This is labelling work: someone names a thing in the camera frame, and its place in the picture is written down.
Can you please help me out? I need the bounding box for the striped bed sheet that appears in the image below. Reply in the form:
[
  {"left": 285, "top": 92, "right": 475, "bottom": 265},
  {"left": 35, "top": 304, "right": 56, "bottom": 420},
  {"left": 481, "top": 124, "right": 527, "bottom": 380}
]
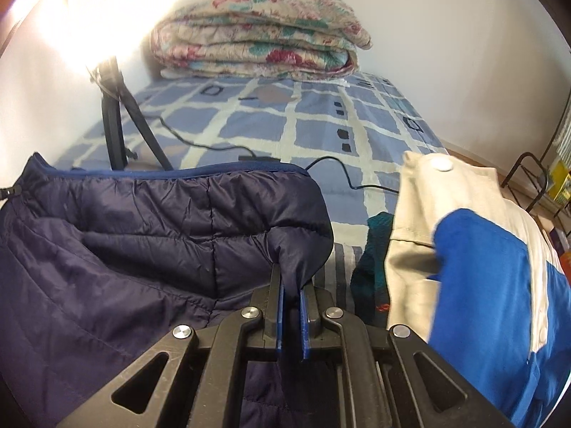
[{"left": 323, "top": 241, "right": 371, "bottom": 322}]

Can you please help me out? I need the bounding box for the yellow box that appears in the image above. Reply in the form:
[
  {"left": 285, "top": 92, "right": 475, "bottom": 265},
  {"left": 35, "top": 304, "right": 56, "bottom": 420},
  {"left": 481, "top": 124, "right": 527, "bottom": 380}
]
[{"left": 548, "top": 158, "right": 571, "bottom": 201}]

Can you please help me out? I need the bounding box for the white ring light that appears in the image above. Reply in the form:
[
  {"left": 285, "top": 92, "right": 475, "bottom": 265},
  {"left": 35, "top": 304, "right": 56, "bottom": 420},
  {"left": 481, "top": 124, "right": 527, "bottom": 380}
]
[{"left": 0, "top": 0, "right": 148, "bottom": 72}]

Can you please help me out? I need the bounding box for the black clothes rack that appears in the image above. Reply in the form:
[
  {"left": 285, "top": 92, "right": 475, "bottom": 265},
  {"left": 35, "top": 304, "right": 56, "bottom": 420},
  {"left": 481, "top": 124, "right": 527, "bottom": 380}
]
[{"left": 500, "top": 98, "right": 571, "bottom": 237}]

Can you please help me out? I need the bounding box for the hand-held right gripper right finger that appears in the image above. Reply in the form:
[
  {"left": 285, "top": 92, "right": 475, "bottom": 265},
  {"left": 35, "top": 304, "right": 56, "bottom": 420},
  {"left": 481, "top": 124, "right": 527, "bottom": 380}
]
[{"left": 300, "top": 286, "right": 514, "bottom": 428}]

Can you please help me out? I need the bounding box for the blue checked bed sheet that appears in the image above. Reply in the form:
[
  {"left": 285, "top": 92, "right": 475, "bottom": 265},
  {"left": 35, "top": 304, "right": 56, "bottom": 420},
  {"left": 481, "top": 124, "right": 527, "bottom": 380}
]
[{"left": 54, "top": 71, "right": 449, "bottom": 233}]

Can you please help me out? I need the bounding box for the teal garment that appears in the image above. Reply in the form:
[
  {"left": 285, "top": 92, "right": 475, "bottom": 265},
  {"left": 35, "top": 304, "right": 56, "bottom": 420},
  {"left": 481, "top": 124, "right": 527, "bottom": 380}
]
[{"left": 350, "top": 212, "right": 395, "bottom": 328}]

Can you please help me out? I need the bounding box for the blue and beige jacket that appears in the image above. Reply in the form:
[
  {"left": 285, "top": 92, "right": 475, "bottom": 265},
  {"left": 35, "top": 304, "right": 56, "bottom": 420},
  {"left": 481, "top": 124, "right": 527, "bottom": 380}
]
[{"left": 384, "top": 151, "right": 571, "bottom": 428}]

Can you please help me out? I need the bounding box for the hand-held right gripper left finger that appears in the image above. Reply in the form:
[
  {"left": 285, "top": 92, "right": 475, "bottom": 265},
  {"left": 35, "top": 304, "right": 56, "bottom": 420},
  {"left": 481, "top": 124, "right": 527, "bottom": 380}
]
[{"left": 56, "top": 264, "right": 286, "bottom": 428}]

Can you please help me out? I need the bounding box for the black cable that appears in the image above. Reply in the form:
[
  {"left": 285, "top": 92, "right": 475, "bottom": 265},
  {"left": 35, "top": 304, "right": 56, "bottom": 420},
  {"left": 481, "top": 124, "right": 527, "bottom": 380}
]
[{"left": 158, "top": 116, "right": 400, "bottom": 194}]

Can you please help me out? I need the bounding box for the black tripod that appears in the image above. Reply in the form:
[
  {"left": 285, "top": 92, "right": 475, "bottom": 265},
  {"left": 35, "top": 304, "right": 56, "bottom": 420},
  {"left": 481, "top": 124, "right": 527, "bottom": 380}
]
[{"left": 87, "top": 56, "right": 175, "bottom": 172}]

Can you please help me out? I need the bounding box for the folded floral quilt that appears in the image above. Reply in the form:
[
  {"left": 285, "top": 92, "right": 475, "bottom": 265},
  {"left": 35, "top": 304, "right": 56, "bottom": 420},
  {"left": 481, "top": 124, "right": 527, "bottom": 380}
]
[{"left": 149, "top": 0, "right": 374, "bottom": 82}]

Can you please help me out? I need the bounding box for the navy puffer jacket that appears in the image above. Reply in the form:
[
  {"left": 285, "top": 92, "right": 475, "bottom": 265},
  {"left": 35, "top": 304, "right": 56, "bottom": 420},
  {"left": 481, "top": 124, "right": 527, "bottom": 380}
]
[{"left": 0, "top": 152, "right": 334, "bottom": 428}]

